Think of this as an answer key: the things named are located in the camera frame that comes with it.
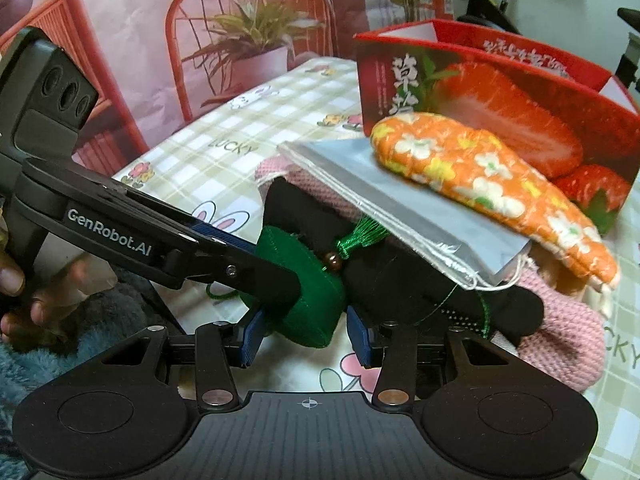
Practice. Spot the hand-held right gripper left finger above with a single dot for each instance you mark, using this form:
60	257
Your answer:
253	334

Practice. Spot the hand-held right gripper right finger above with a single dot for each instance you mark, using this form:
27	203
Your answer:
360	341

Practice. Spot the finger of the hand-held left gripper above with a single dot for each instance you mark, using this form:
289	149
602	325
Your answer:
225	237
235	274

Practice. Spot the green tasselled sachet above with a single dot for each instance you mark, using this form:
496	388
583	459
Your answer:
300	290

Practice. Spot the black cloth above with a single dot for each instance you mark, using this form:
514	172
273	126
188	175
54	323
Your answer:
400	272

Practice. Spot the pink knitted cloth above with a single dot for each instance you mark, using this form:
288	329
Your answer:
560	342

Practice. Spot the orange floral oven mitt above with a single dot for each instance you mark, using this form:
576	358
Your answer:
475	172

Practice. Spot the red strawberry print box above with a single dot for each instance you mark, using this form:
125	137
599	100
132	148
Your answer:
505	110

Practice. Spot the person's left hand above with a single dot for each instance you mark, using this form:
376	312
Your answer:
55	305

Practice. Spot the printed backdrop cloth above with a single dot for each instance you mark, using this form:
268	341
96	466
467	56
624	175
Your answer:
150	35

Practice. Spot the blue fluffy blanket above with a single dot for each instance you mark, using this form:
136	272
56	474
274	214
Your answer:
15	390

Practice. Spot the black exercise bike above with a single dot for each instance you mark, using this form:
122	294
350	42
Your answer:
487	2

